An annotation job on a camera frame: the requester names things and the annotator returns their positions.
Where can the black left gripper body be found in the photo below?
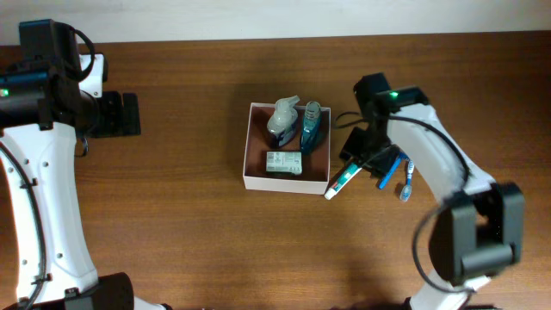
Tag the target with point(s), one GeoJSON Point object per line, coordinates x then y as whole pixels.
{"type": "Point", "coordinates": [108, 113]}

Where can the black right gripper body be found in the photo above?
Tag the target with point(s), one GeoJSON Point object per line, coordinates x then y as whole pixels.
{"type": "Point", "coordinates": [362, 151]}

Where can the blue disposable razor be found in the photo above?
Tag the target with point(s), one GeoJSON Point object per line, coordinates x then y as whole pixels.
{"type": "Point", "coordinates": [385, 179]}

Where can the green red toothpaste tube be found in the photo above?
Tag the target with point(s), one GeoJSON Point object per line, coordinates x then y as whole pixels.
{"type": "Point", "coordinates": [342, 178]}

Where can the blue white toothbrush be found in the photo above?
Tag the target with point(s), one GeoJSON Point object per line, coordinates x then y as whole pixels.
{"type": "Point", "coordinates": [406, 191]}

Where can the teal mouthwash bottle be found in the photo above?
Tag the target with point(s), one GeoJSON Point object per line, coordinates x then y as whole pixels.
{"type": "Point", "coordinates": [310, 133]}

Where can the green white soap box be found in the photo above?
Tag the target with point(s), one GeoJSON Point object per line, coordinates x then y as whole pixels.
{"type": "Point", "coordinates": [284, 162]}

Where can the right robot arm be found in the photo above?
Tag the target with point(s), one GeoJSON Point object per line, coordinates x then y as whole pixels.
{"type": "Point", "coordinates": [475, 231]}

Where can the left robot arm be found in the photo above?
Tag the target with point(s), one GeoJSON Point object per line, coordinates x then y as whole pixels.
{"type": "Point", "coordinates": [55, 269]}

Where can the white cardboard box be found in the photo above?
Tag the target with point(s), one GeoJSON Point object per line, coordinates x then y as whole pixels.
{"type": "Point", "coordinates": [316, 167]}

